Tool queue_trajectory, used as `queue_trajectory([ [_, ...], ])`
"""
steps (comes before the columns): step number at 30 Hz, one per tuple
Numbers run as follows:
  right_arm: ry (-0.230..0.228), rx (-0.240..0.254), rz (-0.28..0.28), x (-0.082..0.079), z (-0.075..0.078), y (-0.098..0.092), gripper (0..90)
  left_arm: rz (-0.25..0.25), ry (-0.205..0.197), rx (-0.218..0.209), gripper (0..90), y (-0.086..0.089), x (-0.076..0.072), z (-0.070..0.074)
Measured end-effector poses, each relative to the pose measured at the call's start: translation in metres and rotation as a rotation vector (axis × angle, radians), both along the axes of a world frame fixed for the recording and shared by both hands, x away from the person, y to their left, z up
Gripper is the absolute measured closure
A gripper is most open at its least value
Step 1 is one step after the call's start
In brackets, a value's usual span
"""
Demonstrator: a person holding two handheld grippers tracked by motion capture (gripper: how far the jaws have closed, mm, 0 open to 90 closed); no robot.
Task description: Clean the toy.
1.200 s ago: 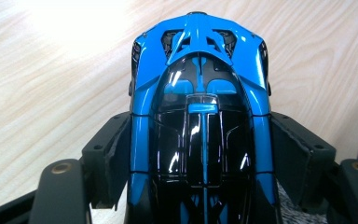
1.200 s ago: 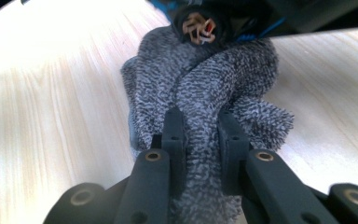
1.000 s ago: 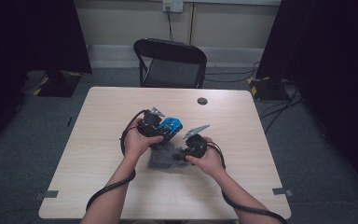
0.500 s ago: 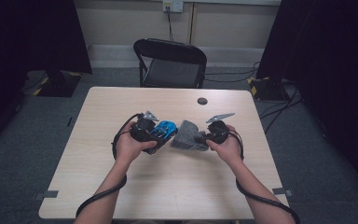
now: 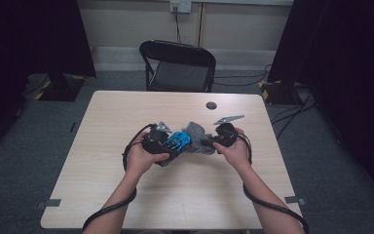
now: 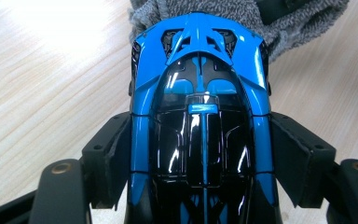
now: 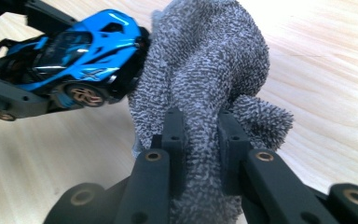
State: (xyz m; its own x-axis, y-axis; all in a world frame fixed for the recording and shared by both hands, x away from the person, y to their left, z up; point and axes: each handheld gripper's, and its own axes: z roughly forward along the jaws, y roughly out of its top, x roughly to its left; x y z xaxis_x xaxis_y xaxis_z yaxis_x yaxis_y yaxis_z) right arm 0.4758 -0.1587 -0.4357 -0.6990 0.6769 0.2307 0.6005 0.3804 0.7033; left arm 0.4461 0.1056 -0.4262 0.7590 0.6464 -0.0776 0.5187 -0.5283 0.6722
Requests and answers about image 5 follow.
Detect person's right hand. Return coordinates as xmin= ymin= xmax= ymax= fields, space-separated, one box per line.
xmin=211 ymin=127 xmax=253 ymax=174

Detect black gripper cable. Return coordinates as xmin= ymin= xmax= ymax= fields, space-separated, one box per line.
xmin=236 ymin=131 xmax=311 ymax=234
xmin=81 ymin=123 xmax=158 ymax=233

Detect blue toy car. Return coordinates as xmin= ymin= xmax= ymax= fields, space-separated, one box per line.
xmin=163 ymin=131 xmax=193 ymax=153

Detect person's left hand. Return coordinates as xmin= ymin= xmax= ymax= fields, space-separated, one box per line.
xmin=125 ymin=130 xmax=171 ymax=179

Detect dark curtain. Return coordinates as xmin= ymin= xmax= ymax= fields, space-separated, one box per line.
xmin=0 ymin=0 xmax=97 ymax=164
xmin=267 ymin=0 xmax=374 ymax=211

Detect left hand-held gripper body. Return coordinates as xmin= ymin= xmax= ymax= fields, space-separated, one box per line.
xmin=141 ymin=120 xmax=173 ymax=156

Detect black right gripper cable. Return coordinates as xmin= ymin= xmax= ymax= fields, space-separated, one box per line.
xmin=236 ymin=131 xmax=311 ymax=234

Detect black stand base striped tape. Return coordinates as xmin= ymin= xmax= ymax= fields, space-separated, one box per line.
xmin=257 ymin=79 xmax=304 ymax=106
xmin=34 ymin=73 xmax=88 ymax=102

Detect black folding chair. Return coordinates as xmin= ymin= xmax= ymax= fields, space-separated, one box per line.
xmin=138 ymin=39 xmax=217 ymax=94

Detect black plugged power cable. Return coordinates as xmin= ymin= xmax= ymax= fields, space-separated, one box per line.
xmin=173 ymin=6 xmax=182 ymax=44

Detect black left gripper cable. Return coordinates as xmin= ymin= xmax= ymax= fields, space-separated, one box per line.
xmin=81 ymin=123 xmax=158 ymax=233

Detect grey cloth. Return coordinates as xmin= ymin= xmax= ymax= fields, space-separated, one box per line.
xmin=180 ymin=121 xmax=218 ymax=156

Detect white wall socket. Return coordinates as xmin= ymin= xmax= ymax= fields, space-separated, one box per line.
xmin=169 ymin=0 xmax=193 ymax=15

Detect grey tape strip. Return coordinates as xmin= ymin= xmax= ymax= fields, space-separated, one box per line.
xmin=35 ymin=198 xmax=62 ymax=211
xmin=283 ymin=195 xmax=307 ymax=207

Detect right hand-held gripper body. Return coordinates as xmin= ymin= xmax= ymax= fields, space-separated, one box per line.
xmin=213 ymin=113 xmax=245 ymax=148

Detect black floor cables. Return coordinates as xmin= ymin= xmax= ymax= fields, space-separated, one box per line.
xmin=213 ymin=63 xmax=318 ymax=141

